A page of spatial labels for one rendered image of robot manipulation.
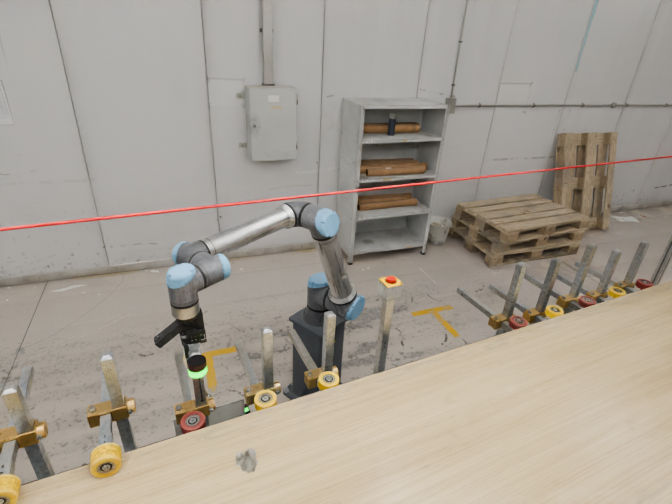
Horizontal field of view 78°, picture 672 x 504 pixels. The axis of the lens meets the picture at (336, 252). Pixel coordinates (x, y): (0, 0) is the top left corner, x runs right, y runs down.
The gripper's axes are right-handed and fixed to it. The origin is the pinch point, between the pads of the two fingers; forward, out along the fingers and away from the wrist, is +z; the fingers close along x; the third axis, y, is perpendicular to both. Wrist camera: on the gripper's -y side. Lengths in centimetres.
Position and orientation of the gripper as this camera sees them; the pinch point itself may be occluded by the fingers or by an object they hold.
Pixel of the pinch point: (186, 360)
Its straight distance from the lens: 163.1
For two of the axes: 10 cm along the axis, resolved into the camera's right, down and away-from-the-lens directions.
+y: 9.0, -1.7, 4.0
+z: -0.4, 8.8, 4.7
